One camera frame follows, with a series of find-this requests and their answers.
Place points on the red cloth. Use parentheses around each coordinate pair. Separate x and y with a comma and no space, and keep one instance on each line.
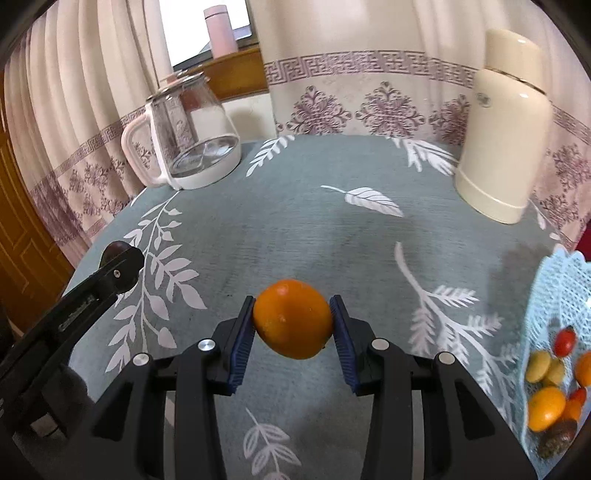
(582,240)

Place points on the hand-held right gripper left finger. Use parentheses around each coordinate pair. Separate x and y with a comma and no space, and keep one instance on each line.
(240,350)

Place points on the grey leaf-print tablecloth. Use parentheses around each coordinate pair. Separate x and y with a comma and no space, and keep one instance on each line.
(323,230)

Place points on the red tomato with green stem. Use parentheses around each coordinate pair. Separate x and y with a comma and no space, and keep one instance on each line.
(564,342)

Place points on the cream thermos flask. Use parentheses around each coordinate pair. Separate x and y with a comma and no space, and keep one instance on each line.
(503,138)

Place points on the brown wooden door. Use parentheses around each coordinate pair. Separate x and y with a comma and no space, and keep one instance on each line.
(23,240)

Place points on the wooden window sill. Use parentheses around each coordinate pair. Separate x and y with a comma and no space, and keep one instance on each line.
(240,74)

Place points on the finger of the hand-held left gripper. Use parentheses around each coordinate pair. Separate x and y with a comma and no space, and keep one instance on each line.
(122,272)

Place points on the small oval orange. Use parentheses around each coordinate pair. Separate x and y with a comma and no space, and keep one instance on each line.
(546,408)

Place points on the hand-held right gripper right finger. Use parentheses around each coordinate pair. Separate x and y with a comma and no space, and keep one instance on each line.
(344,350)

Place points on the pink bottle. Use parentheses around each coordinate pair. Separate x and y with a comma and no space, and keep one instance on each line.
(221,32)

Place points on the light blue lattice basket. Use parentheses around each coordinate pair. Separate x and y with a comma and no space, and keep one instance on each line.
(549,286)

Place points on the cream patterned curtain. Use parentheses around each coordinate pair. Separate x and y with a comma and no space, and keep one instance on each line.
(351,69)
(83,92)

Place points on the small round orange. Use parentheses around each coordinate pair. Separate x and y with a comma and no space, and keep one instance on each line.
(293,323)

